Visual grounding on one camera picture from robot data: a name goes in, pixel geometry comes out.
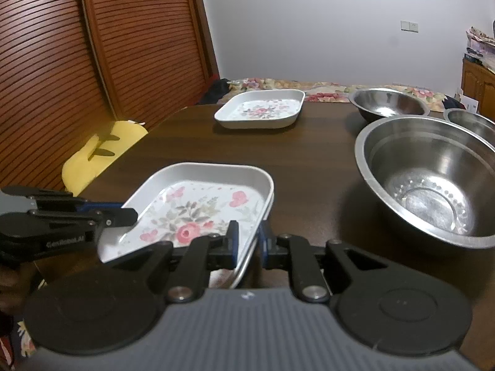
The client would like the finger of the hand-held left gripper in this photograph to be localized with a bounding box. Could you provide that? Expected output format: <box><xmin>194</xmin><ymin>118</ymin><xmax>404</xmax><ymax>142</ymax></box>
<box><xmin>29</xmin><ymin>196</ymin><xmax>125</xmax><ymax>214</ymax></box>
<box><xmin>29</xmin><ymin>207</ymin><xmax>139</xmax><ymax>229</ymax></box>

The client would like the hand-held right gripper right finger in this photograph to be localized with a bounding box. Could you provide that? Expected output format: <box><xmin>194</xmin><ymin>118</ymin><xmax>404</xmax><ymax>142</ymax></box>
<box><xmin>258</xmin><ymin>222</ymin><xmax>389</xmax><ymax>304</ymax></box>

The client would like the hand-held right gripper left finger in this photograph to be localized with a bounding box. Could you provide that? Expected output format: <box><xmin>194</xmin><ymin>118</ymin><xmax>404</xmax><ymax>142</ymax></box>
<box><xmin>112</xmin><ymin>220</ymin><xmax>238</xmax><ymax>304</ymax></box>

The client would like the white floral rectangular plate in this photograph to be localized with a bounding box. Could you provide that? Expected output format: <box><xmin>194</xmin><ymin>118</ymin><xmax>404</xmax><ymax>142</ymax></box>
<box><xmin>214</xmin><ymin>89</ymin><xmax>306</xmax><ymax>130</ymax></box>
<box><xmin>97</xmin><ymin>162</ymin><xmax>276</xmax><ymax>290</ymax></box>

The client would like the large stainless steel bowl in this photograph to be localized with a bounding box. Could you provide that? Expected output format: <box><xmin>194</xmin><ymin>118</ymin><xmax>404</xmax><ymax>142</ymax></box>
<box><xmin>355</xmin><ymin>116</ymin><xmax>495</xmax><ymax>249</ymax></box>

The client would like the medium stainless steel bowl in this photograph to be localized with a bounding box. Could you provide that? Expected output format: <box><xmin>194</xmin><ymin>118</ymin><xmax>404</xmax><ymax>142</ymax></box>
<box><xmin>348</xmin><ymin>88</ymin><xmax>431</xmax><ymax>123</ymax></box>

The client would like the small stainless steel bowl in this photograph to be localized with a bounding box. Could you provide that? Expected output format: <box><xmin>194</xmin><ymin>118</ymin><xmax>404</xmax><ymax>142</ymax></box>
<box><xmin>443</xmin><ymin>108</ymin><xmax>495</xmax><ymax>136</ymax></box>

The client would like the yellow chair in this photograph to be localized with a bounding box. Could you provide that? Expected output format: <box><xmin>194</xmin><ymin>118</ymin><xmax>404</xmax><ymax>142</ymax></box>
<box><xmin>62</xmin><ymin>121</ymin><xmax>149</xmax><ymax>198</ymax></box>

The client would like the floral patterned fabric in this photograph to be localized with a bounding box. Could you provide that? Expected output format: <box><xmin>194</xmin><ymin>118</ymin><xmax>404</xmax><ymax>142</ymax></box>
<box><xmin>15</xmin><ymin>319</ymin><xmax>39</xmax><ymax>358</ymax></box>

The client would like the wooden louvered door panel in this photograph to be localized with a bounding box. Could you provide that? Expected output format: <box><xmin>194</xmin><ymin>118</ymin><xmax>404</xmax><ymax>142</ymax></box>
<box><xmin>79</xmin><ymin>0</ymin><xmax>220</xmax><ymax>128</ymax></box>
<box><xmin>0</xmin><ymin>0</ymin><xmax>117</xmax><ymax>192</ymax></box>

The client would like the black clothing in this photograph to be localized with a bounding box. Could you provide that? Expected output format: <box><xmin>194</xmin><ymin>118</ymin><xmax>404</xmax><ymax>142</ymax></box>
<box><xmin>197</xmin><ymin>78</ymin><xmax>231</xmax><ymax>105</ymax></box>

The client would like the floral bed blanket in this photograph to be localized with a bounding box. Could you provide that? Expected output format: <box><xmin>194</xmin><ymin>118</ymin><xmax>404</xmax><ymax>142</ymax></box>
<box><xmin>227</xmin><ymin>77</ymin><xmax>451</xmax><ymax>112</ymax></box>

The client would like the dark blue clothing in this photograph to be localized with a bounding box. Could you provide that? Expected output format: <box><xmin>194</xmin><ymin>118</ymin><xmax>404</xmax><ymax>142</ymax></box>
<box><xmin>441</xmin><ymin>96</ymin><xmax>467</xmax><ymax>111</ymax></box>

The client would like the white paper bag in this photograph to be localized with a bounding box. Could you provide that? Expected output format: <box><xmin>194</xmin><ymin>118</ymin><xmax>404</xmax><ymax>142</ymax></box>
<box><xmin>456</xmin><ymin>88</ymin><xmax>480</xmax><ymax>115</ymax></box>

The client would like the wooden cabinet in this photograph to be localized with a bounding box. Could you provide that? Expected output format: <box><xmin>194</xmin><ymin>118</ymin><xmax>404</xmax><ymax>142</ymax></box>
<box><xmin>461</xmin><ymin>58</ymin><xmax>495</xmax><ymax>121</ymax></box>

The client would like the stack of folded cloths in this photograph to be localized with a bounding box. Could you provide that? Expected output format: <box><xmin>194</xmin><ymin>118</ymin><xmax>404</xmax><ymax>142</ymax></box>
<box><xmin>466</xmin><ymin>26</ymin><xmax>495</xmax><ymax>66</ymax></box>

